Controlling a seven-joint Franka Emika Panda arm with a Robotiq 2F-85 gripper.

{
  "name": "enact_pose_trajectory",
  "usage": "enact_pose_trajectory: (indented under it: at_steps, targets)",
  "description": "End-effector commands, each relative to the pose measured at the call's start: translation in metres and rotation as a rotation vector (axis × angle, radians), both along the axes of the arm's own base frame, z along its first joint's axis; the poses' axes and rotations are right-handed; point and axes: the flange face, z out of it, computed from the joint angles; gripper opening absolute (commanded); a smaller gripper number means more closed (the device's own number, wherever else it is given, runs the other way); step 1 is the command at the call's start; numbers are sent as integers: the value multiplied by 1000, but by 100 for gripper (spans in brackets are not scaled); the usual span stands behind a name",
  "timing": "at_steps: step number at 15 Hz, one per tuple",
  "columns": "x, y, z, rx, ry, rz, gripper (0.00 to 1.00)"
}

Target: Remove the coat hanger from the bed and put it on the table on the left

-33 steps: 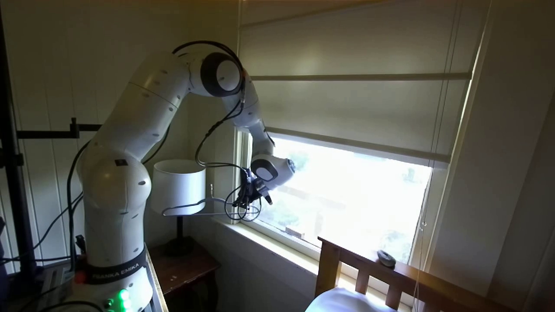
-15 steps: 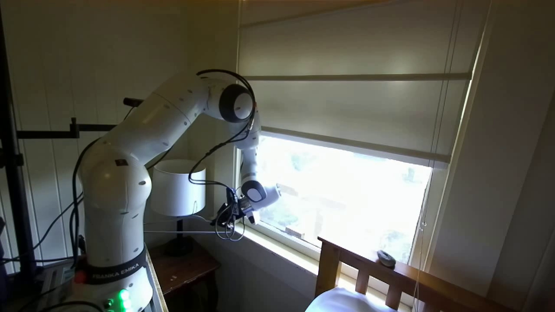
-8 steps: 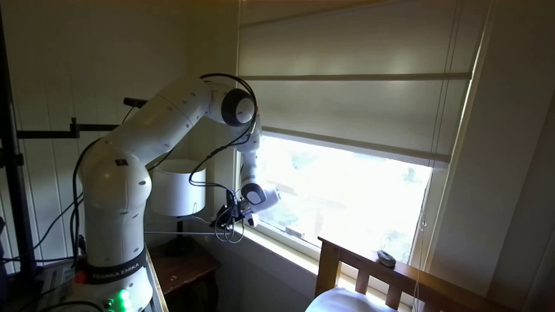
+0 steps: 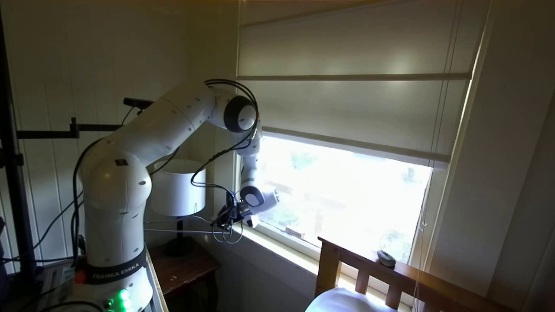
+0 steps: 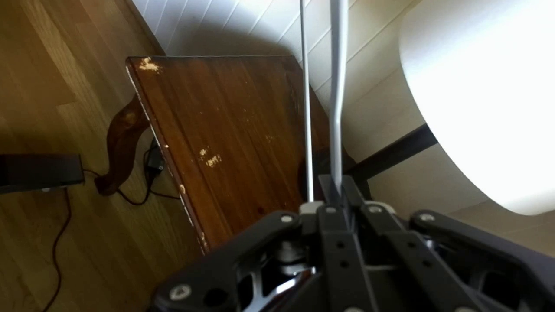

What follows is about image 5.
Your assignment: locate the thin black floor cable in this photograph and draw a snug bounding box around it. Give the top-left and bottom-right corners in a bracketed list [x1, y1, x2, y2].
[38, 165, 182, 312]

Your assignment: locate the white lamp shade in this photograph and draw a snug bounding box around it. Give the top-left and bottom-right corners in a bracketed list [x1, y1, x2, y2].
[398, 0, 555, 219]

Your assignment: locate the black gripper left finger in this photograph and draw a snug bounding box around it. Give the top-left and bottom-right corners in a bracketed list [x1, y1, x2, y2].
[151, 176, 349, 312]

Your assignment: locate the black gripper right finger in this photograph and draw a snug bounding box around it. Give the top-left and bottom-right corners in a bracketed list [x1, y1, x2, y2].
[340, 176, 555, 312]

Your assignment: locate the black power box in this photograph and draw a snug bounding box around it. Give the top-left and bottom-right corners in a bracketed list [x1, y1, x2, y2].
[0, 151, 87, 196]

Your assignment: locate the brown wooden side table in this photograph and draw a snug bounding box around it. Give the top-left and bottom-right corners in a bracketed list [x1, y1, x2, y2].
[94, 54, 373, 257]

